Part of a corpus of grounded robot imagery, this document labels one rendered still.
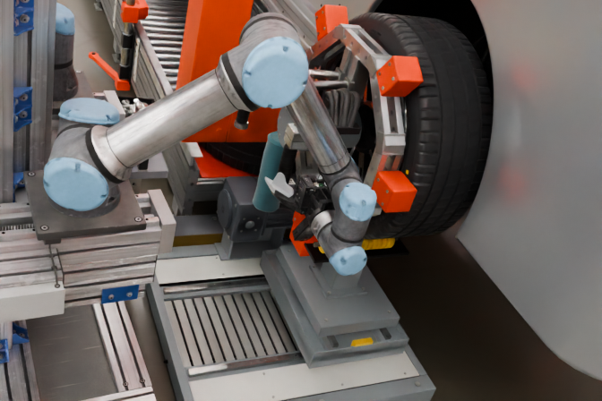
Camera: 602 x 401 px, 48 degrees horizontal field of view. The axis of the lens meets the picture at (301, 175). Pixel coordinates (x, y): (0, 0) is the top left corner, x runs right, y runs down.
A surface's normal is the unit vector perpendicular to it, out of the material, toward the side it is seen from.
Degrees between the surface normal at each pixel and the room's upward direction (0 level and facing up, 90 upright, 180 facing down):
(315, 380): 0
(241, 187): 0
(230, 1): 90
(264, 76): 85
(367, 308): 0
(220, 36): 90
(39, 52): 90
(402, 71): 35
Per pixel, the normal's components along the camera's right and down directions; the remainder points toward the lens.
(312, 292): 0.22, -0.82
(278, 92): 0.24, 0.50
